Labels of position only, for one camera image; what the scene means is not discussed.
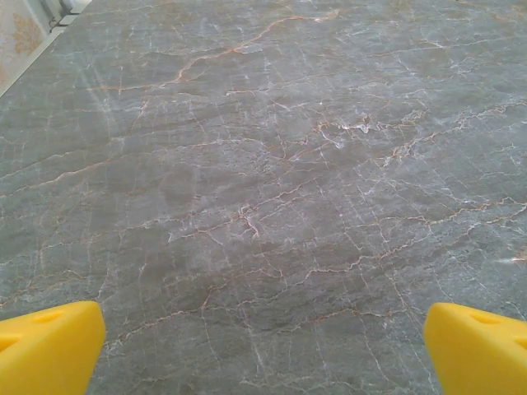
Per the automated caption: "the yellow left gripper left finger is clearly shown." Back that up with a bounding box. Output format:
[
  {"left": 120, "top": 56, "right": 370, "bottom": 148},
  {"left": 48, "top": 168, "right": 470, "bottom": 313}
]
[{"left": 0, "top": 300, "right": 106, "bottom": 395}]

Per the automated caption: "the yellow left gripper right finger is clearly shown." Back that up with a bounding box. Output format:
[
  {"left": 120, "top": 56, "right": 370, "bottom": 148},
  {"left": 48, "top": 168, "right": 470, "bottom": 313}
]
[{"left": 423, "top": 303, "right": 527, "bottom": 395}]

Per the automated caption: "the aluminium table edge rail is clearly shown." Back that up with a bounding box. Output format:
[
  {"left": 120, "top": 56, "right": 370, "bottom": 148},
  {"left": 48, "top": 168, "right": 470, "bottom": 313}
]
[{"left": 39, "top": 0, "right": 94, "bottom": 38}]

